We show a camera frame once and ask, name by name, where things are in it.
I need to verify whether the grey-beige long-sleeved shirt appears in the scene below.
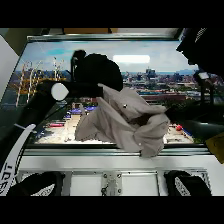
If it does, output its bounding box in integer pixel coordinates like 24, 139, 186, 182
74, 83, 171, 159

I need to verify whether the white clothes hanger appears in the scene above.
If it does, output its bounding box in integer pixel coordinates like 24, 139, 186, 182
27, 59, 45, 101
15, 61, 33, 108

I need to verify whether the yellow sheet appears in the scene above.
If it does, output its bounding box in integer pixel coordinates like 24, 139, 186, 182
205, 132, 224, 165

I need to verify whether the white panel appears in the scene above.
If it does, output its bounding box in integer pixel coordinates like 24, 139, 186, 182
0, 34, 20, 101

